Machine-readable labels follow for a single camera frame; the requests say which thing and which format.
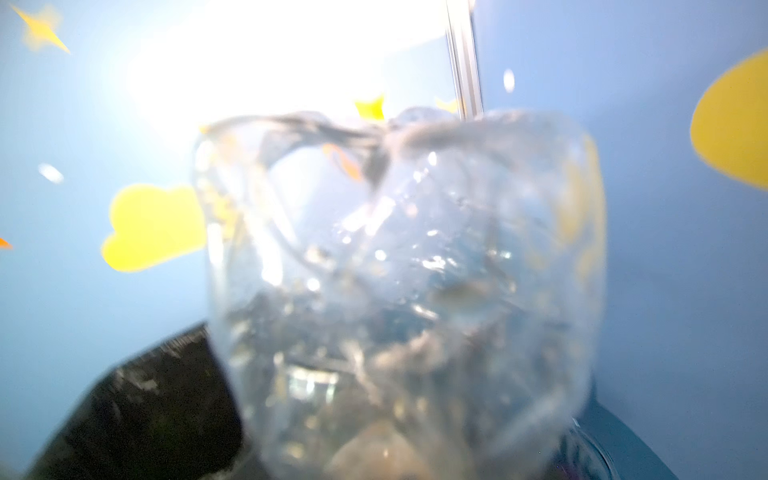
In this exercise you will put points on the aluminium frame post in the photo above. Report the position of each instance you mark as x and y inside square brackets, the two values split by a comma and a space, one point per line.
[462, 52]

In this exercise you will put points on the black bin liner bag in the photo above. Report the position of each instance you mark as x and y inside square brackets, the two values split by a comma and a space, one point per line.
[164, 414]

